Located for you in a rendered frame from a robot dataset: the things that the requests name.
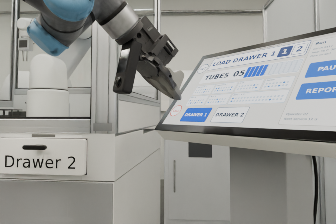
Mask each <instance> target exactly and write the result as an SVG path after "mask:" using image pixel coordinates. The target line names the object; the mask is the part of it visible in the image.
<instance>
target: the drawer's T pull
mask: <svg viewBox="0 0 336 224"><path fill-rule="evenodd" d="M22 149H23V150H43V151H44V150H46V149H47V146H46V145H39V144H37V145H24V146H23V147H22Z"/></svg>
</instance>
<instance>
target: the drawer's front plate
mask: <svg viewBox="0 0 336 224"><path fill-rule="evenodd" d="M25 145H44V146H47V149H46V150H24V149H23V146H25ZM6 156H12V157H13V158H14V165H13V166H12V167H5V166H6ZM69 157H74V158H75V163H74V164H73V165H72V166H71V168H75V169H68V167H69V166H70V165H71V164H72V163H73V162H74V159H73V158H69ZM17 159H18V160H19V159H22V160H19V162H18V167H17ZM24 159H29V160H30V168H29V167H28V168H24V166H23V164H24V163H26V162H28V163H29V161H28V160H24ZM33 159H34V161H35V165H36V163H37V160H38V159H39V161H38V163H37V167H36V168H35V166H34V162H33ZM49 159H51V160H53V164H47V166H48V167H49V168H47V167H46V161H47V160H49ZM42 160H43V164H42V168H40V166H39V162H40V165H41V163H42ZM56 160H61V161H58V163H57V168H56ZM12 164H13V159H12V158H11V157H7V166H11V165H12ZM51 167H53V168H51ZM86 173H87V140H86V139H44V138H0V174H20V175H56V176H84V175H85V174H86Z"/></svg>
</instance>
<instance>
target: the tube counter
mask: <svg viewBox="0 0 336 224"><path fill-rule="evenodd" d="M303 61H304V58H302V59H295V60H289V61H282V62H276V63H269V64H263V65H256V66H249V67H243V68H237V69H236V70H235V72H234V74H233V75H232V77H231V79H230V81H231V80H239V79H248V78H257V77H265V76H274V75H282V74H291V73H298V72H299V70H300V68H301V66H302V64H303Z"/></svg>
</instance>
